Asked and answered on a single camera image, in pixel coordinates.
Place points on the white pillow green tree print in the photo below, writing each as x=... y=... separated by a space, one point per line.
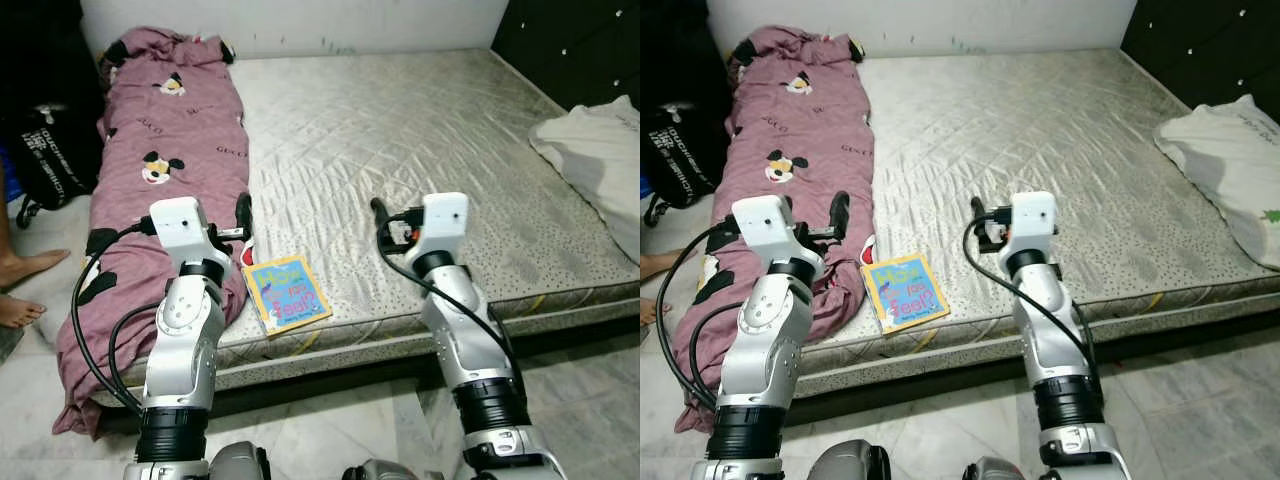
x=1230 y=160
x=600 y=160

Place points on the yellow blue picture book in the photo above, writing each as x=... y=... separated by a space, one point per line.
x=285 y=295
x=905 y=293

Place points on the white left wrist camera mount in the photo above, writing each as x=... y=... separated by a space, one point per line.
x=762 y=222
x=178 y=225

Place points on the purple cartoon print blanket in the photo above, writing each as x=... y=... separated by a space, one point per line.
x=800 y=130
x=170 y=130

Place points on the black tufted headboard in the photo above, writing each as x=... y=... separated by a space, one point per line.
x=1210 y=45
x=570 y=45

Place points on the blue cloth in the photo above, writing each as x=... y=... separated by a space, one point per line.
x=4 y=175
x=645 y=185

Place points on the grey robot left leg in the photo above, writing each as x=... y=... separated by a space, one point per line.
x=238 y=462
x=845 y=462

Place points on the grey robot right leg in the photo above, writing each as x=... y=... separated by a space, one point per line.
x=385 y=472
x=1000 y=472

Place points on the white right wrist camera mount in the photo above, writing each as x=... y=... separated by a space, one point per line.
x=440 y=222
x=1032 y=220

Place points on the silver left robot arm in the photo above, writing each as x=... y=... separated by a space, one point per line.
x=180 y=350
x=765 y=350

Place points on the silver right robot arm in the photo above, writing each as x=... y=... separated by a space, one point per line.
x=455 y=340
x=1045 y=340

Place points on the black bag white lettering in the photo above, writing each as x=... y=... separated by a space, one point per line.
x=55 y=160
x=685 y=155

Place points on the person in black shorts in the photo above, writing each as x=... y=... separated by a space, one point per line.
x=30 y=268
x=655 y=265

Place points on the grey robot leg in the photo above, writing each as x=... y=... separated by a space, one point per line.
x=385 y=472
x=845 y=462
x=238 y=462
x=1000 y=472

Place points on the grey upholstered bed base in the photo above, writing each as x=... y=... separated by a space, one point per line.
x=950 y=360
x=330 y=355

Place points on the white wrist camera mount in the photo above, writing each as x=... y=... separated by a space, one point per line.
x=178 y=225
x=1032 y=220
x=440 y=222
x=762 y=222

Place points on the grey quilted mattress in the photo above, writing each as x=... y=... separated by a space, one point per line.
x=1020 y=130
x=400 y=130

